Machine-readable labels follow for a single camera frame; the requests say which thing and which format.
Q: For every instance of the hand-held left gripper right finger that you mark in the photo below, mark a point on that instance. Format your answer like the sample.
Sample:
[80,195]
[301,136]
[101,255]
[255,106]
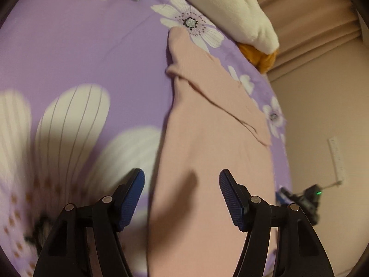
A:
[232,202]

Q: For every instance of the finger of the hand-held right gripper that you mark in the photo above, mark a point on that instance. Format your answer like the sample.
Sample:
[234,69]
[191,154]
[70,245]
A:
[282,196]

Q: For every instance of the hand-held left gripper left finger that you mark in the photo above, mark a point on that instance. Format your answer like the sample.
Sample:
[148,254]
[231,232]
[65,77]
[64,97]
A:
[131,205]

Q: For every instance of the pink striped small shirt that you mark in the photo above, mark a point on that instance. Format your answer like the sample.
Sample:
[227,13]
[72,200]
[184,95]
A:
[201,150]

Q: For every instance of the white power strip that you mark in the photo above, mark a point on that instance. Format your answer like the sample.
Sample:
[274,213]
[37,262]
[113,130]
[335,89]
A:
[336,161]

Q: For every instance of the purple floral bedsheet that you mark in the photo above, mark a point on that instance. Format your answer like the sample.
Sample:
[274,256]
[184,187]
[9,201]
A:
[86,49]

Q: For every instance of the beige curtain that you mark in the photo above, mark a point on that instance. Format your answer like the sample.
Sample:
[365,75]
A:
[311,20]

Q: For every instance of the white plush goose toy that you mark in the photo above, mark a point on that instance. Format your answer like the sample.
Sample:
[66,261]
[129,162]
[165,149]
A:
[230,11]

